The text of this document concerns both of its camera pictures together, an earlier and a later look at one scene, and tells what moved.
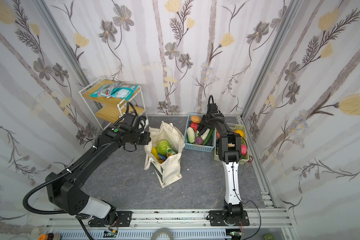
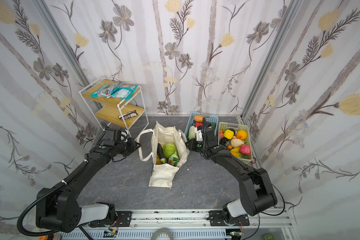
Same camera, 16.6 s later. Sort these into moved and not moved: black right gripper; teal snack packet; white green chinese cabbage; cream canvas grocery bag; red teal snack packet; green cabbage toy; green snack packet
Moved: green cabbage toy; black right gripper; green snack packet; cream canvas grocery bag
Not moved: red teal snack packet; teal snack packet; white green chinese cabbage
